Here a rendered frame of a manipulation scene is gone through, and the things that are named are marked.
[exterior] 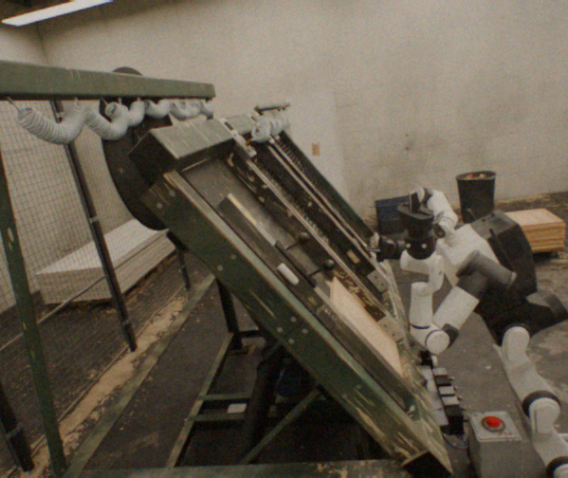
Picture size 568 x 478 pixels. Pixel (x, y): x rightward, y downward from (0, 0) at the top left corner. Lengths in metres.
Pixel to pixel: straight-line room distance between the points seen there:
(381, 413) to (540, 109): 6.43
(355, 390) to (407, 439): 0.23
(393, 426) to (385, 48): 6.10
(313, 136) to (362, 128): 1.53
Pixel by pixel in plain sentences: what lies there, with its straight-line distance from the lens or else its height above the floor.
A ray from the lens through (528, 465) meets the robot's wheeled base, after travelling 2.52.
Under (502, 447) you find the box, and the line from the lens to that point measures 1.51.
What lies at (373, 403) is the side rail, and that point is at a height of 1.08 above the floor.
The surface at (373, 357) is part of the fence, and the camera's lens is 1.56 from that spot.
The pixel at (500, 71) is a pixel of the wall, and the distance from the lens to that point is 7.23.
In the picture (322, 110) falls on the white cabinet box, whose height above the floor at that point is 1.83.
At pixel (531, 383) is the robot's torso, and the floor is 0.72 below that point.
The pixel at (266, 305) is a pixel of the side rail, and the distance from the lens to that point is 1.20.
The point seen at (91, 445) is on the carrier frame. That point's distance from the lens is 2.07.
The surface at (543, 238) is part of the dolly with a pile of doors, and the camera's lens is 5.03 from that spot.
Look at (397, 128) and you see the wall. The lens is 6.99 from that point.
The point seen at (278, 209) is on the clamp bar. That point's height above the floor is 1.55.
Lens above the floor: 1.93
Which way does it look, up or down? 17 degrees down
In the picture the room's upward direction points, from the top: 10 degrees counter-clockwise
